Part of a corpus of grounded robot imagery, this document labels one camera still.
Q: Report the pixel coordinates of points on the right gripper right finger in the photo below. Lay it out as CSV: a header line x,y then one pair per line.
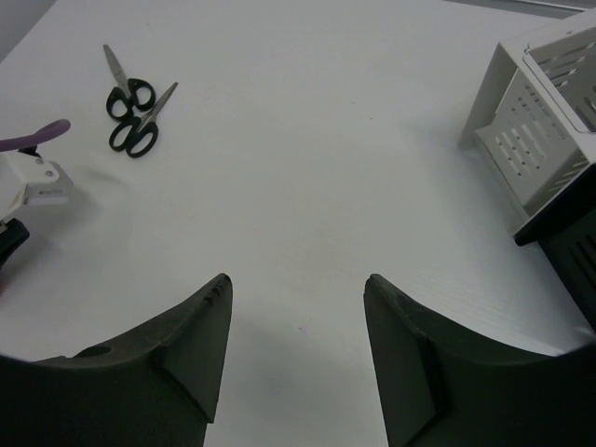
x,y
442,384

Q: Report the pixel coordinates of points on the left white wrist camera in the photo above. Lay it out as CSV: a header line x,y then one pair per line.
x,y
31,181

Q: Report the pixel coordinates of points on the white slotted container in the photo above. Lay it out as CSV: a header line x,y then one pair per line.
x,y
534,120

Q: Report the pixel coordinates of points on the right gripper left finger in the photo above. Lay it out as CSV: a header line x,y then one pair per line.
x,y
157,384

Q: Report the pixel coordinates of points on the black handled scissors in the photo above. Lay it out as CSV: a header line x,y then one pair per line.
x,y
137,135
128,93

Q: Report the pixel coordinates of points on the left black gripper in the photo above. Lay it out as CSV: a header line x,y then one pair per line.
x,y
13,234

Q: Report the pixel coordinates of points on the black slotted container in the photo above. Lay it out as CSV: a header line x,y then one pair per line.
x,y
569,244

